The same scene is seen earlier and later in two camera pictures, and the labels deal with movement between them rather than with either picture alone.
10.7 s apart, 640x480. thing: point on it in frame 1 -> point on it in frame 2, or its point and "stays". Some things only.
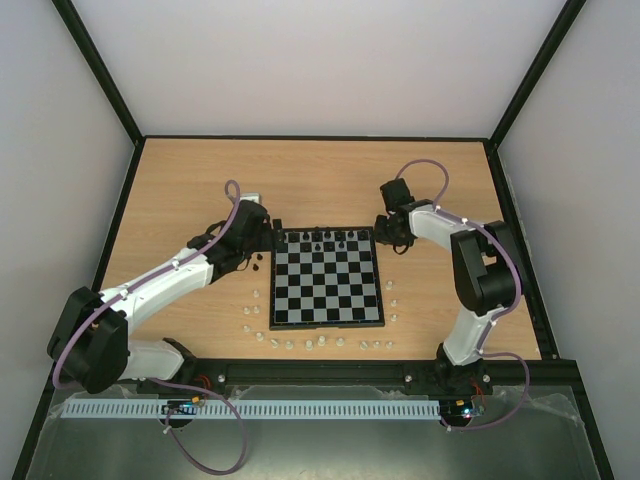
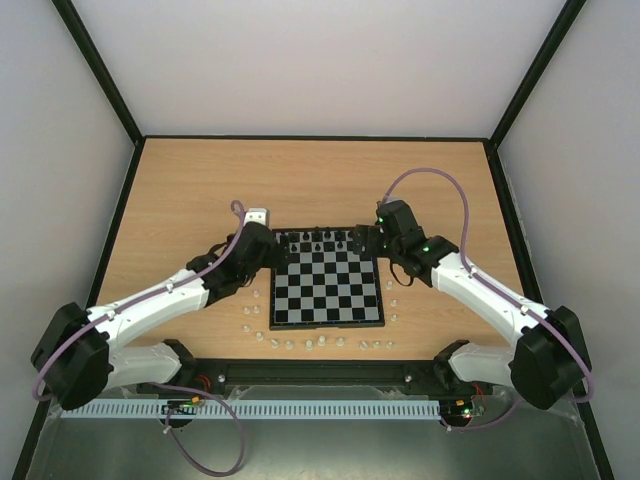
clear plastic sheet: x=538 y=442 stays
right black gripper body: x=385 y=229 -> x=361 y=240
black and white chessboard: x=326 y=278 stays
